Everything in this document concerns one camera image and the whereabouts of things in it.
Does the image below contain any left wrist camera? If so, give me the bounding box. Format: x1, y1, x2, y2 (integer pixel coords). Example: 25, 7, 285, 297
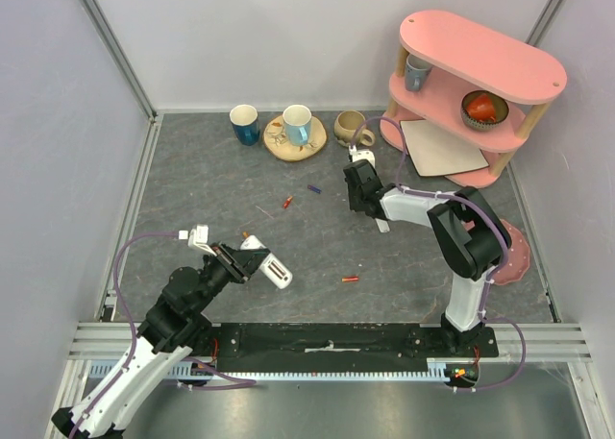
178, 224, 216, 256

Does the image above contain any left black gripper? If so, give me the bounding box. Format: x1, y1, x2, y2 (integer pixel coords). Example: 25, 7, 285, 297
189, 240, 270, 315

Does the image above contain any white cable duct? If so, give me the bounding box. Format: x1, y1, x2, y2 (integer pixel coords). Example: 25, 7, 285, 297
90, 357, 475, 381

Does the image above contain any red cup in bowl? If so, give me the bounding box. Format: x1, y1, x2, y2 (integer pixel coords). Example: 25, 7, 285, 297
465, 93, 496, 122

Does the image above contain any patterned dark bowl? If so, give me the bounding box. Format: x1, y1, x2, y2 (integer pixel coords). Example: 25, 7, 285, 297
460, 90, 509, 132

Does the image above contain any beige ceramic mug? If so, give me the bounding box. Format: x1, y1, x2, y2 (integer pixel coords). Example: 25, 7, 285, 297
333, 110, 376, 147

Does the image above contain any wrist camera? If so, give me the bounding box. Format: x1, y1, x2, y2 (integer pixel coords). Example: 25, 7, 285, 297
178, 224, 216, 256
348, 146, 376, 167

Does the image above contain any beige floral saucer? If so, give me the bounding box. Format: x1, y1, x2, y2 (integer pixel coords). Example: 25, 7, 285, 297
263, 114, 328, 162

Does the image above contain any purple battery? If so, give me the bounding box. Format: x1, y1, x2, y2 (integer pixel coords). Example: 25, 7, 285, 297
307, 184, 322, 194

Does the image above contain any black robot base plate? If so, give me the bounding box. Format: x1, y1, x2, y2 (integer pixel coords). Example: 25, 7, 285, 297
189, 323, 499, 375

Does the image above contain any pink dotted plate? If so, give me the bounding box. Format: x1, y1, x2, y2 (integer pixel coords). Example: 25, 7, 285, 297
494, 220, 530, 286

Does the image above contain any red battery near centre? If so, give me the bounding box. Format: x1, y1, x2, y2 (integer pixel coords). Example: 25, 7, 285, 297
283, 196, 294, 209

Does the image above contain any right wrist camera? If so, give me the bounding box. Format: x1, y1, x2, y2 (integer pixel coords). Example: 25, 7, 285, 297
348, 146, 376, 167

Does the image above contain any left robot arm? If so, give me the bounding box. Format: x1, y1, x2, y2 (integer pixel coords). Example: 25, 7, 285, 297
52, 244, 274, 438

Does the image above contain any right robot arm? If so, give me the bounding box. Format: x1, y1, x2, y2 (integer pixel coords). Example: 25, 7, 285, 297
343, 159, 511, 356

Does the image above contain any white remote battery cover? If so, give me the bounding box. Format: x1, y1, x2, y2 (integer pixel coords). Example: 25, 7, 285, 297
375, 219, 390, 233

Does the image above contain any dark blue mug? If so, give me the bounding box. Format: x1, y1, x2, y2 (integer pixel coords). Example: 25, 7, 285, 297
230, 105, 260, 146

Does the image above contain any white square plate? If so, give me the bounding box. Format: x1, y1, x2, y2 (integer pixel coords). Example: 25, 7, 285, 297
400, 120, 488, 177

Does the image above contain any white remote control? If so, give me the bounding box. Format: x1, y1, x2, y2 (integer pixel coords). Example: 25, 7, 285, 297
240, 235, 293, 289

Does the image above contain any light blue mug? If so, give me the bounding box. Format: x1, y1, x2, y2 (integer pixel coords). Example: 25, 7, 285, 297
283, 105, 312, 146

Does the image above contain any pink three-tier shelf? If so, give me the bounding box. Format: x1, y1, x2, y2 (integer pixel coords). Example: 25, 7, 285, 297
380, 10, 567, 188

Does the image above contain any grey mug on shelf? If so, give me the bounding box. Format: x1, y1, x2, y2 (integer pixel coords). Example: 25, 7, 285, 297
405, 54, 432, 92

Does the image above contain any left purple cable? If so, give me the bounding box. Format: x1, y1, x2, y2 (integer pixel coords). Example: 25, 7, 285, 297
66, 231, 182, 439

